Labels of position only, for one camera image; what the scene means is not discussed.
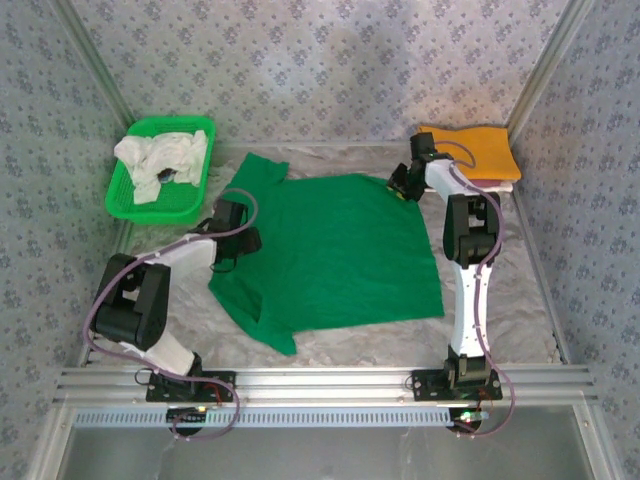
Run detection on green t-shirt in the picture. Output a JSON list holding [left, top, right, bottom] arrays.
[[206, 152, 446, 357]]

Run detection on green plastic laundry basket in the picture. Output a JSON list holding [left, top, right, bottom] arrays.
[[104, 115, 217, 225]]

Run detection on folded orange t-shirt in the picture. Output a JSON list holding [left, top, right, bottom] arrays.
[[417, 124, 523, 182]]

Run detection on folded white t-shirt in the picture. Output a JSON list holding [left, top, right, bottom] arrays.
[[472, 180, 515, 195]]

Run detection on crumpled white t-shirt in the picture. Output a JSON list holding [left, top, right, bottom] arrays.
[[113, 129, 210, 205]]

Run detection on black controller board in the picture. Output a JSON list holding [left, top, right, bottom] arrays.
[[449, 408, 489, 434], [167, 407, 209, 427]]

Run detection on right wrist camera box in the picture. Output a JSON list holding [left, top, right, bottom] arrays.
[[387, 162, 409, 194]]

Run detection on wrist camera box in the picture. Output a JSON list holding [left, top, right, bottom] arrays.
[[239, 226, 264, 257], [387, 162, 409, 194]]

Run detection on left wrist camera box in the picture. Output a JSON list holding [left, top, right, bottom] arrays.
[[239, 226, 264, 257]]

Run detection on aluminium frame post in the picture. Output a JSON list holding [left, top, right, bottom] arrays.
[[504, 0, 596, 131], [52, 0, 136, 129]]

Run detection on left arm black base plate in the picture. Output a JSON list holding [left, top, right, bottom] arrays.
[[145, 369, 237, 403]]

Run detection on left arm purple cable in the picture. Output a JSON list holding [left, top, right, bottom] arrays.
[[82, 188, 260, 442]]

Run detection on aluminium mounting rail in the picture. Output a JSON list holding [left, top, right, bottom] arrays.
[[52, 366, 599, 405]]

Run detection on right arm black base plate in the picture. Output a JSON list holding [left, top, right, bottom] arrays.
[[410, 368, 504, 401]]

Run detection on slotted grey cable duct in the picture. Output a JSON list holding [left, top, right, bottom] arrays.
[[74, 407, 464, 429]]

